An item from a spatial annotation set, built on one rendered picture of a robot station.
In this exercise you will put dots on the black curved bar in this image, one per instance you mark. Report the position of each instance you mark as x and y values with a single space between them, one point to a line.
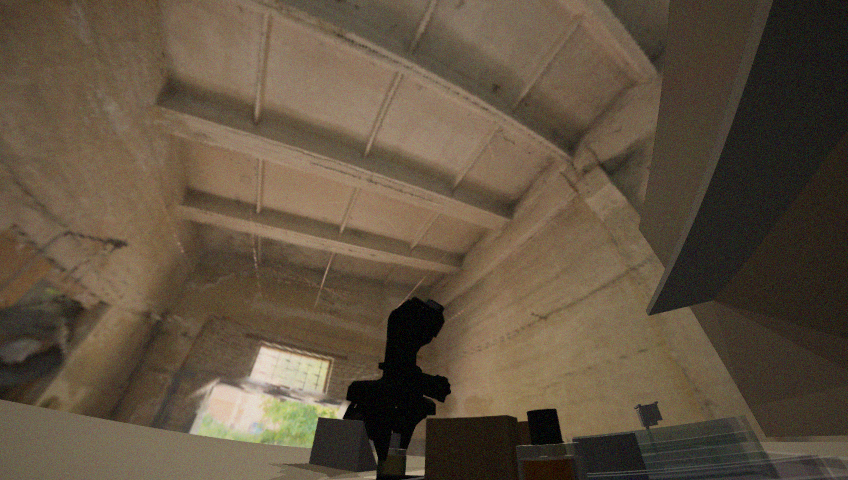
394 477

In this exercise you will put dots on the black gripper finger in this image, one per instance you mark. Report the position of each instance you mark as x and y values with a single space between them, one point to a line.
405 424
380 421

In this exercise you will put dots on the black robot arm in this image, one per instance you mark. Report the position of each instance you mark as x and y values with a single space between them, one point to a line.
410 326

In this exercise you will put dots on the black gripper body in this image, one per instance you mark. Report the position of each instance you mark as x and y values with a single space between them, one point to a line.
386 393

